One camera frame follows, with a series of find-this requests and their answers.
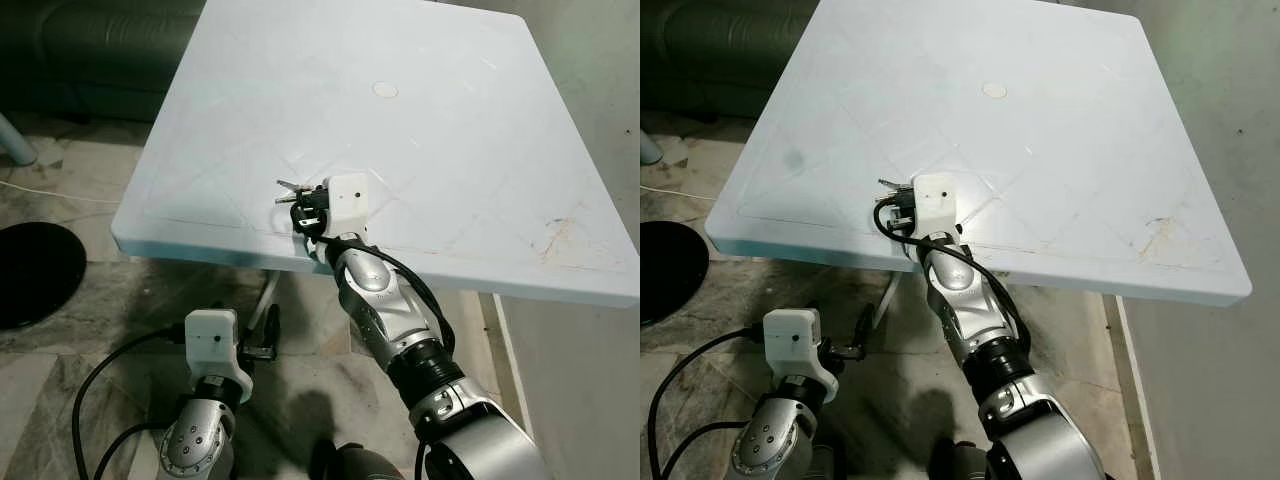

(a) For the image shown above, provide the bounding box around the thin white floor cable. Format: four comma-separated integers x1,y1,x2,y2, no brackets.
0,178,123,206
640,183,719,203

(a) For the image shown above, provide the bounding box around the dark robot leg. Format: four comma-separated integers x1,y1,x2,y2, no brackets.
925,440,991,480
310,440,406,480

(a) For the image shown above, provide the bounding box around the white plastic table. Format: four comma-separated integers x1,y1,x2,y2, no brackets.
705,0,1253,307
110,0,641,309

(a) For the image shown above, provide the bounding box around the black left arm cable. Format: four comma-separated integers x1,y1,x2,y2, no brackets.
72,325,191,480
648,325,769,480

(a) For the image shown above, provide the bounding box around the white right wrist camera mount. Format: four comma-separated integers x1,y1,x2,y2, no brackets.
912,172,960,237
326,173,372,238

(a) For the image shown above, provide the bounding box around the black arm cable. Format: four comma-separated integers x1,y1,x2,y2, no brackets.
290,205,457,353
72,325,191,480
874,200,1031,353
648,325,769,480

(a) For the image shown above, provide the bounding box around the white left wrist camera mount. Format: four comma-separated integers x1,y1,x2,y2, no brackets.
763,308,839,403
185,309,254,401

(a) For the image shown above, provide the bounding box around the white metal table leg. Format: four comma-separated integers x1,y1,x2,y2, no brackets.
870,272,903,336
248,270,283,336

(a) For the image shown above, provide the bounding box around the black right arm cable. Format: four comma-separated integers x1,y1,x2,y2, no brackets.
290,205,457,353
874,200,1031,353

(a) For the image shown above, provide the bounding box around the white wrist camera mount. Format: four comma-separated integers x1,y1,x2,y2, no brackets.
912,172,960,237
763,308,839,403
185,309,254,401
326,173,372,238

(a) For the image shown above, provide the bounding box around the black round floor object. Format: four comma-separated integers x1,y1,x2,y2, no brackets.
640,220,711,328
0,222,88,331

